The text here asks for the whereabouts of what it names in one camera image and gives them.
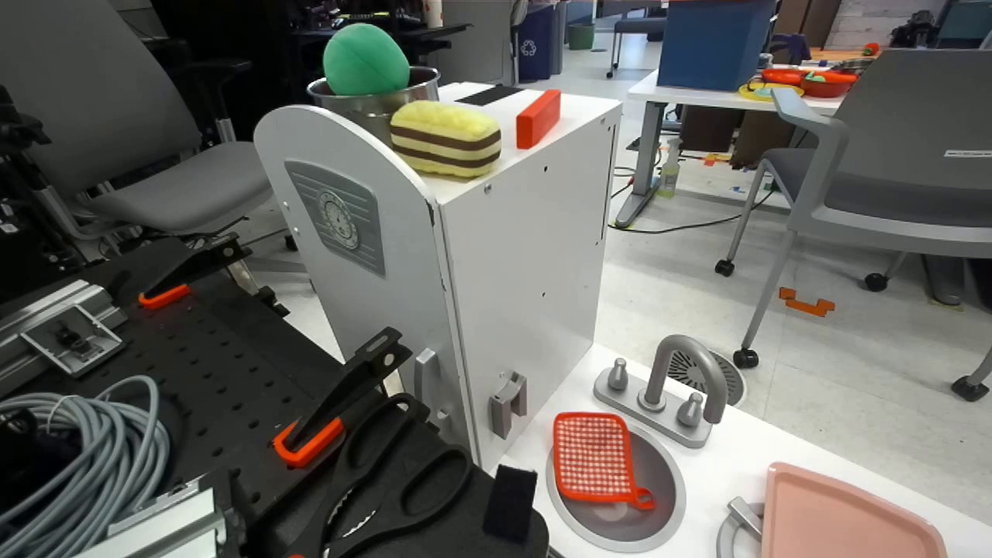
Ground grey cable bundle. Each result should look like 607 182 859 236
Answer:
0 371 173 558

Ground black orange clamp far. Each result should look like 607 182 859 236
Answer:
138 236 248 312

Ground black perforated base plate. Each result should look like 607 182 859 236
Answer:
68 239 548 558

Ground grey toy faucet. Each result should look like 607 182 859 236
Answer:
591 335 742 449

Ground grey chair right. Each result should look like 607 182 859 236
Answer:
716 50 992 369

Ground black orange clamp near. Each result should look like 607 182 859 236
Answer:
272 326 408 468

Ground green plush toy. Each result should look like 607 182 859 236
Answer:
322 21 408 98

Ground white office table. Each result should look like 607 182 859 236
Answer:
612 69 842 232

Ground white toy kitchen cabinet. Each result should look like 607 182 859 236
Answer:
255 94 619 468

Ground orange mesh strainer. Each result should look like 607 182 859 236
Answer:
552 413 658 513

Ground blue box on table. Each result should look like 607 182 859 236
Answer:
658 0 776 89

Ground round grey toy sink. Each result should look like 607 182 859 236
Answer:
545 427 685 556

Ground silver pot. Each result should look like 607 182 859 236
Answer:
308 67 440 140

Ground red rectangular block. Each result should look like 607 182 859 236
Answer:
515 89 560 150

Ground pink plastic tray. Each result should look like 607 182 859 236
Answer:
762 462 948 558

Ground yellow brown plush sandwich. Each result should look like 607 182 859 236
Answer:
389 100 502 180

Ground grey office chair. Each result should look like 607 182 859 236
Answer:
0 0 270 236

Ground black orange clamp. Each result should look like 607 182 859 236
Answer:
272 326 408 468
138 236 248 312

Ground small black block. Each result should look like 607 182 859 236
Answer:
485 465 538 543

